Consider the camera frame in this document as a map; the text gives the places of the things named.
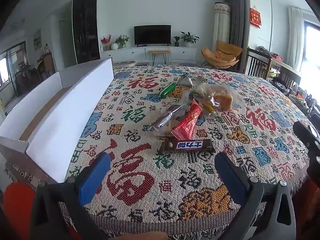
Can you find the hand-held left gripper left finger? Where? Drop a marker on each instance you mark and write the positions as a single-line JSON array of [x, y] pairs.
[[95, 177]]

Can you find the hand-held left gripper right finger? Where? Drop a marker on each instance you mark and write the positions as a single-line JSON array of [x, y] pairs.
[[231, 177]]

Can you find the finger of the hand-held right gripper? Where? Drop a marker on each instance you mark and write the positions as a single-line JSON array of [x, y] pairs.
[[303, 132]]

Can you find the brown chocolate bar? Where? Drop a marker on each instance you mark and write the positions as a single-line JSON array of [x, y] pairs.
[[190, 145]]

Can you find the red snack packet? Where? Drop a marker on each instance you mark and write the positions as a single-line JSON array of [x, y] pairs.
[[188, 120]]

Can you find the white cardboard box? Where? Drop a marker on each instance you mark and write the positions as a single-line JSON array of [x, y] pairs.
[[75, 100]]

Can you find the clear long snack packet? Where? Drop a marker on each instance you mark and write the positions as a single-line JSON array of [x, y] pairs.
[[186, 96]]

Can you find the printed woven blanket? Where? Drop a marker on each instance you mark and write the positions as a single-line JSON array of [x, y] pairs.
[[150, 192]]

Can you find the wooden desk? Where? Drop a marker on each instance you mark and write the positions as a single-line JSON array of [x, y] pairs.
[[287, 68]]

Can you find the small bun packet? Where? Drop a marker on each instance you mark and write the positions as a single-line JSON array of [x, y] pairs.
[[208, 107]]

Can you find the clear bread bag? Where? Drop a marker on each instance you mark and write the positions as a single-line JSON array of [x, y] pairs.
[[222, 100]]

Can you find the dark wooden chair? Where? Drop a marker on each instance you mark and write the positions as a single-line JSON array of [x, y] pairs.
[[257, 63]]

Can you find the person's red clothing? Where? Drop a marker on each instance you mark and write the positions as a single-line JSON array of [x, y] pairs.
[[17, 210]]

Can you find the white sheer curtain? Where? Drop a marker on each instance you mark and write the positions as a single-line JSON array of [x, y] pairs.
[[295, 35]]

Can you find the silver triangular snack packet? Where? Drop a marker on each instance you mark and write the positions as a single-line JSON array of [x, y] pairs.
[[185, 81]]

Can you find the green sausage stick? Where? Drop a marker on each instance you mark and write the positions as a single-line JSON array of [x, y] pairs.
[[168, 90]]

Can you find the orange lounge chair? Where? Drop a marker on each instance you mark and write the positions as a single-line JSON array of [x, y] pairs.
[[222, 53]]

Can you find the brown wooden side cabinet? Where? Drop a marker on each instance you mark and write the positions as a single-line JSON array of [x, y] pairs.
[[47, 63]]

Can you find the white tv cabinet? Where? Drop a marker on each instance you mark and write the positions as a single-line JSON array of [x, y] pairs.
[[125, 53]]

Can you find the white round vase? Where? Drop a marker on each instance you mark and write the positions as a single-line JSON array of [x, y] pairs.
[[114, 46]]

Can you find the floral covered standing unit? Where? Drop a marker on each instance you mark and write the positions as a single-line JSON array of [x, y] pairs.
[[222, 25]]

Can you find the grey curtain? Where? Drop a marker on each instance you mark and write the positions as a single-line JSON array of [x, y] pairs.
[[238, 12]]

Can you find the white door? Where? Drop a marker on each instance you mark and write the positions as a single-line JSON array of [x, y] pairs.
[[67, 43]]

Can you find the red flower arrangement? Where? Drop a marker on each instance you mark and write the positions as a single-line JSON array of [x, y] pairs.
[[106, 41]]

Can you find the bushy green potted plant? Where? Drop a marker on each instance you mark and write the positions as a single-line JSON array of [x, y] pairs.
[[122, 41]]

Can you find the wooden stool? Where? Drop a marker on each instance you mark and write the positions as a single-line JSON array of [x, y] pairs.
[[159, 52]]

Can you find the large leafy potted plant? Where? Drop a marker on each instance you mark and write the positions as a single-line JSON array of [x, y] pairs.
[[188, 38]]

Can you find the small potted plant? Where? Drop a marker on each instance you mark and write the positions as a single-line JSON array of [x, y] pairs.
[[176, 40]]

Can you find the tall black cabinet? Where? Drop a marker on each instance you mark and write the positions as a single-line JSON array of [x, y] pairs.
[[86, 27]]

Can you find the black television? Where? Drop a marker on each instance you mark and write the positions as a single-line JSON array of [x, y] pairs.
[[152, 35]]

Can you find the red wall hanging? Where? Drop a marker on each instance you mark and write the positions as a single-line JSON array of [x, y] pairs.
[[255, 17]]

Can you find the framed wall picture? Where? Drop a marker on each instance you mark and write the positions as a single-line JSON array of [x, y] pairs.
[[37, 40]]

